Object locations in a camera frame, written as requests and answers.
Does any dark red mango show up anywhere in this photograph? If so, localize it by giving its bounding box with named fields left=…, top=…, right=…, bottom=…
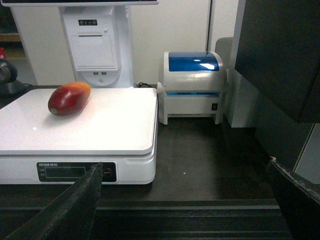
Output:
left=47, top=81, right=91, bottom=116

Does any white blue label printer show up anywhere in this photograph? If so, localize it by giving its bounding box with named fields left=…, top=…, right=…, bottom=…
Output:
left=157, top=51, right=228, bottom=125

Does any white POS terminal stand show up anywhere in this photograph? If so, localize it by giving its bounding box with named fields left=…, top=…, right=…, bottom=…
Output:
left=1, top=0, right=159, bottom=88

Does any black cable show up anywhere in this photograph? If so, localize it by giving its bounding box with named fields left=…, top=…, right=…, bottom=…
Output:
left=136, top=81, right=158, bottom=89

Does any white checkout scale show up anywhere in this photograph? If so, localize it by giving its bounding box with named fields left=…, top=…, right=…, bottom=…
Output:
left=0, top=88, right=158, bottom=185

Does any red fire extinguisher box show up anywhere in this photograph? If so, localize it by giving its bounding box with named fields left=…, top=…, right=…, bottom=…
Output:
left=0, top=47, right=6, bottom=59

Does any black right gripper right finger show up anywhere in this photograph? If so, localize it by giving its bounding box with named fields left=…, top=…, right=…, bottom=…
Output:
left=266, top=157, right=320, bottom=240

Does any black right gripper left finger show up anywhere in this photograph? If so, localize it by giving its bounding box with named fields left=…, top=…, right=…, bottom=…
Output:
left=5, top=162, right=103, bottom=240

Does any black slatted checkout counter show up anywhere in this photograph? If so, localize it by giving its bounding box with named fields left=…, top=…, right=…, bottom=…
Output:
left=0, top=87, right=291, bottom=240

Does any black barcode scanner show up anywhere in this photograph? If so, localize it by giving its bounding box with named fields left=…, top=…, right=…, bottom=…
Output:
left=0, top=58, right=27, bottom=97

